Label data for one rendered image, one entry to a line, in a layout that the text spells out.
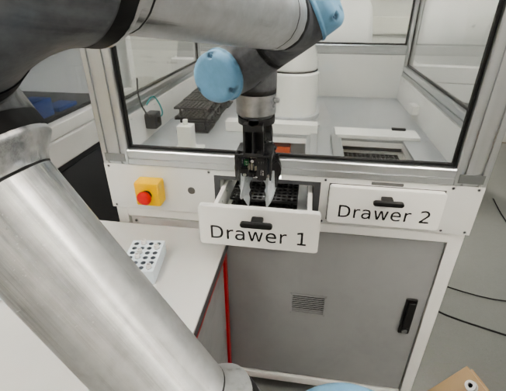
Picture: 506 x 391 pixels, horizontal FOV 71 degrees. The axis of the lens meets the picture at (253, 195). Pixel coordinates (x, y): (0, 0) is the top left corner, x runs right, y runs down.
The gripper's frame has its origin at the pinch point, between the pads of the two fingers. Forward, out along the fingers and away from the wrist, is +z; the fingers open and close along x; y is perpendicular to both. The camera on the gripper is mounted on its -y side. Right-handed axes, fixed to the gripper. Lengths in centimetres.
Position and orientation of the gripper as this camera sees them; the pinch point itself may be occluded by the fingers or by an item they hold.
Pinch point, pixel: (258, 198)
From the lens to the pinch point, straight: 80.0
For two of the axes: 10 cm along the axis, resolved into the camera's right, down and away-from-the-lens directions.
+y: -1.5, 5.0, -8.5
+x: 9.9, 0.7, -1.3
